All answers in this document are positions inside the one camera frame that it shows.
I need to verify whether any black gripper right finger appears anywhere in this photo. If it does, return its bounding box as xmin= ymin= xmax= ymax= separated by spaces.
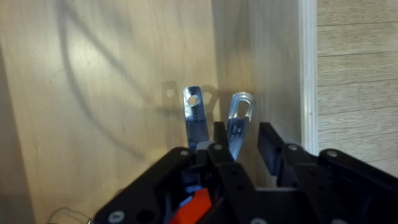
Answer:
xmin=257 ymin=122 xmax=398 ymax=224

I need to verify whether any wooden drawer box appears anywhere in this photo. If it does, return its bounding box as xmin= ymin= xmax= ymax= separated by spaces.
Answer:
xmin=0 ymin=0 xmax=319 ymax=224

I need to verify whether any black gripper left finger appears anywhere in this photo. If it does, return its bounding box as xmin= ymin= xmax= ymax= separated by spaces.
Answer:
xmin=94 ymin=120 xmax=258 ymax=224

